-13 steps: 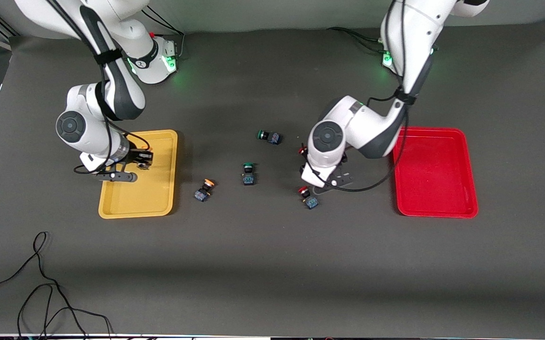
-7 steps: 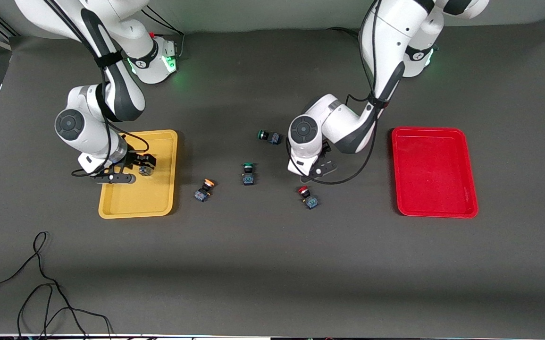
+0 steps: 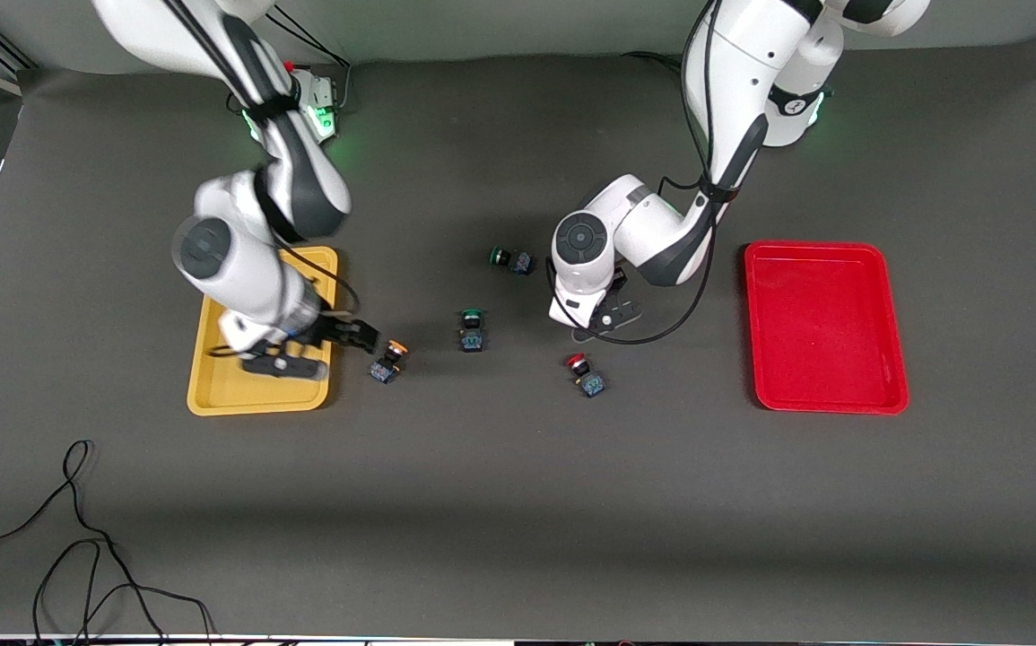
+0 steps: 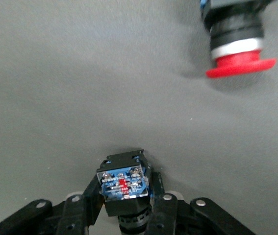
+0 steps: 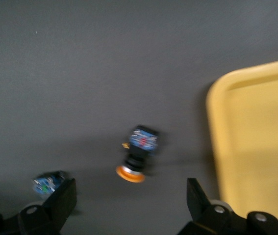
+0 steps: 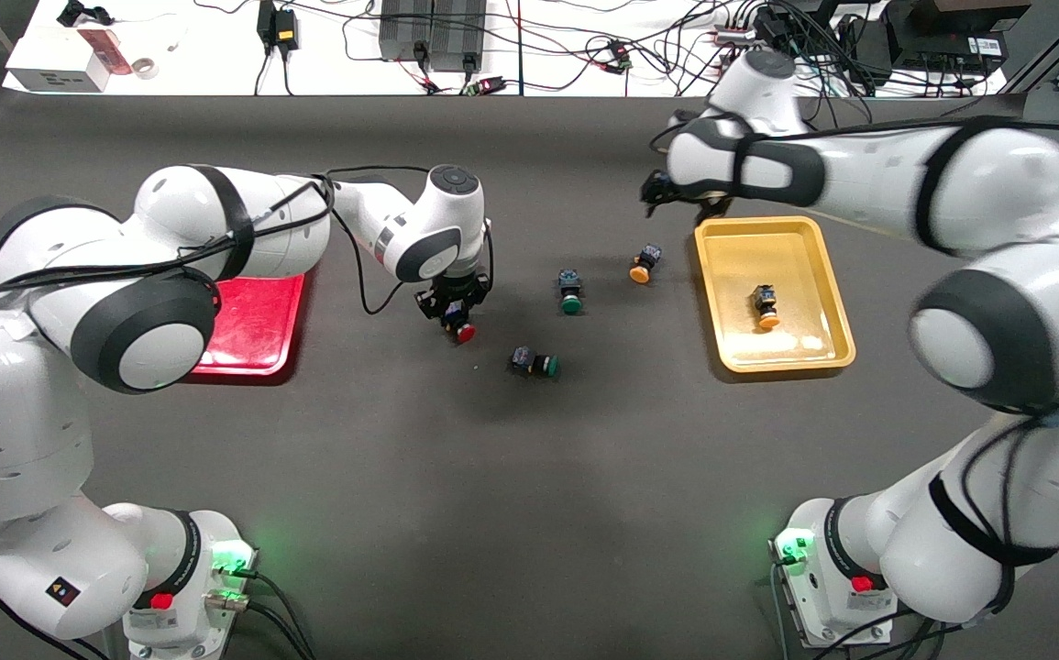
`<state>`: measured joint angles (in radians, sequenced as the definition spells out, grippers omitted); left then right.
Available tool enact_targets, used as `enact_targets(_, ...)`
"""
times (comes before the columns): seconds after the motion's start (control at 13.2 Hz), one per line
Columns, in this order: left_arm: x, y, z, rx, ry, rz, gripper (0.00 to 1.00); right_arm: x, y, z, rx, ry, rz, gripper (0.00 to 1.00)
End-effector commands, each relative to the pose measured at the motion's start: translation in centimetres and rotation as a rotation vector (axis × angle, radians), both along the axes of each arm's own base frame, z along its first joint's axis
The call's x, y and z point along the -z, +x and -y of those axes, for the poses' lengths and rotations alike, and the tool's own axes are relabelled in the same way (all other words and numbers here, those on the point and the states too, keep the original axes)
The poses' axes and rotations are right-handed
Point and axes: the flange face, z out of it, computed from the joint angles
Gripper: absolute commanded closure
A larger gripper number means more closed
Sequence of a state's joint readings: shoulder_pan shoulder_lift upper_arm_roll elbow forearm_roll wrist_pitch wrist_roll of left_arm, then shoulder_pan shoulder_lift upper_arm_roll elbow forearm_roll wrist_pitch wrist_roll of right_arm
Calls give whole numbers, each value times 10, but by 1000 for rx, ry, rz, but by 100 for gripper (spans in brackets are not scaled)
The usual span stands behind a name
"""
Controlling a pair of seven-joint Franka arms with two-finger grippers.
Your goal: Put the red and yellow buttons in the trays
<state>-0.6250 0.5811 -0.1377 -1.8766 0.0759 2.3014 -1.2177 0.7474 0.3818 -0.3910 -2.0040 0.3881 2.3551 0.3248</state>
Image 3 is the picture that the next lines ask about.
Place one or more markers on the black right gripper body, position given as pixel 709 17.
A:
pixel 335 332

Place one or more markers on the yellow push button switch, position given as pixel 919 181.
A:
pixel 385 368

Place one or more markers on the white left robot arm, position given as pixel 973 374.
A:
pixel 724 72

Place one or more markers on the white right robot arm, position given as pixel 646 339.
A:
pixel 239 260

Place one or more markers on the yellow plastic tray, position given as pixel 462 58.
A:
pixel 222 395

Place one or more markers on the red plastic tray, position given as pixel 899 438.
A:
pixel 827 327

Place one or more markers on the red push button switch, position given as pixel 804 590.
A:
pixel 589 383

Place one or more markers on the green push button switch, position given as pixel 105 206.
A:
pixel 518 262
pixel 472 336

